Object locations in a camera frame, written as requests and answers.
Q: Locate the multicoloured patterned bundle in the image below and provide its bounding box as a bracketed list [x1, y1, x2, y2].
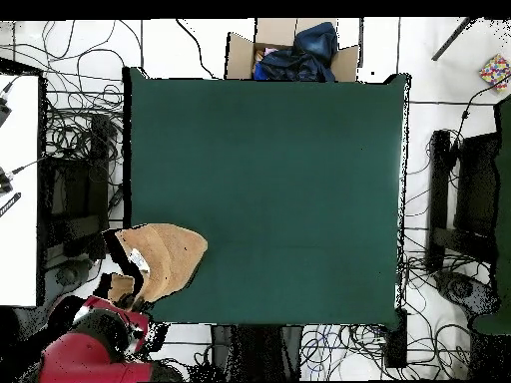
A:
[478, 53, 511, 93]

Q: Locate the orange terry towel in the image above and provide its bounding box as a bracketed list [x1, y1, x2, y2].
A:
[104, 222, 210, 311]

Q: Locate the blue and black cable tangle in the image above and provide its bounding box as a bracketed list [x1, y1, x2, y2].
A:
[299, 323, 402, 380]

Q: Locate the cardboard box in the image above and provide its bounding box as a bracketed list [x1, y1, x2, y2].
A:
[225, 17, 362, 83]

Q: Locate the black device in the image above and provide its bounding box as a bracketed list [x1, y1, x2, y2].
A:
[0, 95, 13, 129]

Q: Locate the white table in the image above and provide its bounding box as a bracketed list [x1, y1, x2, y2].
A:
[0, 73, 41, 308]

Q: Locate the dark green table cloth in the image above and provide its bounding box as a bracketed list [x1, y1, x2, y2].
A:
[121, 66, 412, 332]
[472, 95, 511, 336]

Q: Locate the dark blue garment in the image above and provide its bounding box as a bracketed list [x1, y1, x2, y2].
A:
[253, 21, 340, 83]

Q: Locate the pink and yellow garment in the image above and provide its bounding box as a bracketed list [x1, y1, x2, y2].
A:
[255, 46, 280, 64]

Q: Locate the black connector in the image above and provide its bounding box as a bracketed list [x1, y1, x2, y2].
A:
[0, 166, 16, 196]

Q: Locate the black metal bar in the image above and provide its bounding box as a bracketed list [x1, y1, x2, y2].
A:
[430, 17, 478, 62]

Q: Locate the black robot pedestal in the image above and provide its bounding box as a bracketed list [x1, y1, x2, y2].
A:
[210, 324, 303, 382]

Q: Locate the black ribbed strip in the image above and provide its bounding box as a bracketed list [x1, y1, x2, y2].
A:
[0, 191, 22, 218]

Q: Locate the black equipment stand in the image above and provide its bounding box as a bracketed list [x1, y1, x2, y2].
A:
[39, 114, 123, 272]
[425, 129, 500, 274]

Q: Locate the black cable with plug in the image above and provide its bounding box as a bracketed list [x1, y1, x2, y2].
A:
[448, 77, 511, 161]

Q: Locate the long black cable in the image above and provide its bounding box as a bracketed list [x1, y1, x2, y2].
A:
[175, 18, 219, 80]

